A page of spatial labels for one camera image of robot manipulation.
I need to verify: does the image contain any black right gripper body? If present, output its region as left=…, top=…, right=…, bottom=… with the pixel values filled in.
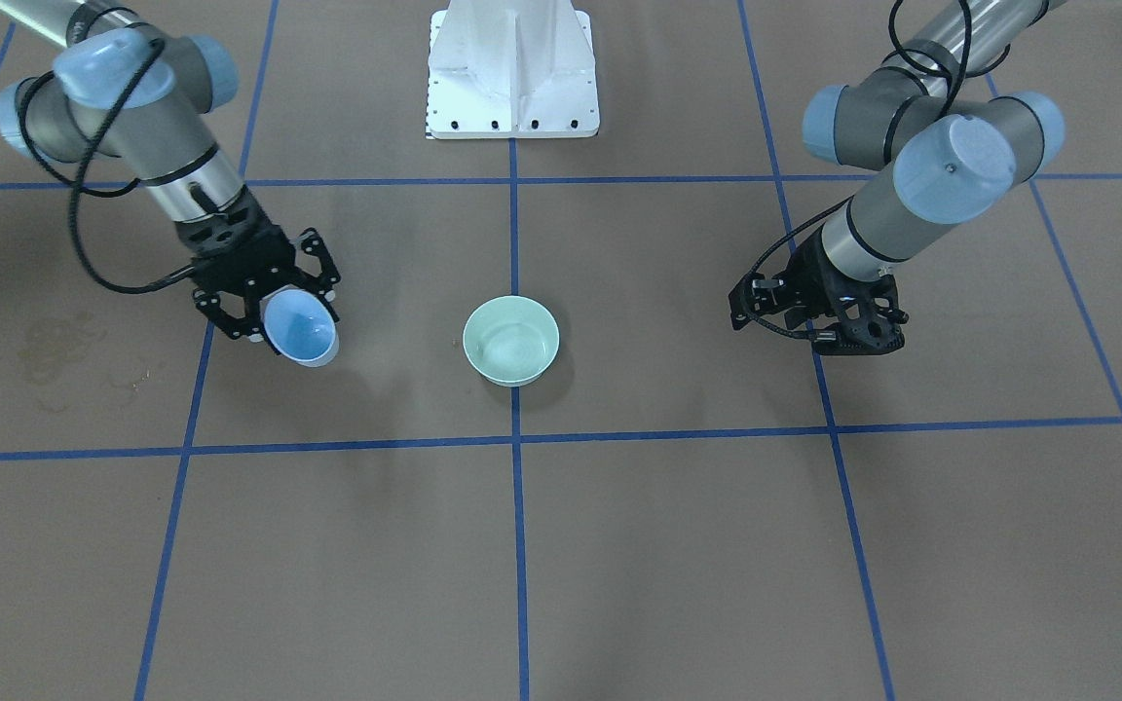
left=175, top=191, right=340, bottom=345

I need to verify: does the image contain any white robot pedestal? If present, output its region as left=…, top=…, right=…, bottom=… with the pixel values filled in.
left=425, top=1, right=601, bottom=139

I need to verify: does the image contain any light green ceramic bowl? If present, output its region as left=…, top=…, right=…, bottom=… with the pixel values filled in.
left=462, top=296, right=560, bottom=387

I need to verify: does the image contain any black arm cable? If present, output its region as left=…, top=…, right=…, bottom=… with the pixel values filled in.
left=16, top=29, right=202, bottom=295
left=888, top=0, right=971, bottom=118

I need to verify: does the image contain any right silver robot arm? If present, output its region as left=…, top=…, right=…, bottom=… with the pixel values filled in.
left=0, top=1, right=340, bottom=365

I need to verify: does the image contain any light blue plastic cup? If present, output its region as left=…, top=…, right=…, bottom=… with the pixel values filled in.
left=263, top=287, right=340, bottom=368

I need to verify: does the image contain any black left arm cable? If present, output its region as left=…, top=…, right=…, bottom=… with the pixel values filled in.
left=888, top=0, right=971, bottom=118

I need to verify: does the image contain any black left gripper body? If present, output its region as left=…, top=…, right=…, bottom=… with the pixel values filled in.
left=729, top=234, right=909, bottom=356

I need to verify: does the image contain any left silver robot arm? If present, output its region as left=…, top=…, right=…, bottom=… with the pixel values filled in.
left=729, top=1, right=1066, bottom=356

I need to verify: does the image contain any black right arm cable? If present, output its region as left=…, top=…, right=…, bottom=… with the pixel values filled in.
left=16, top=29, right=202, bottom=295

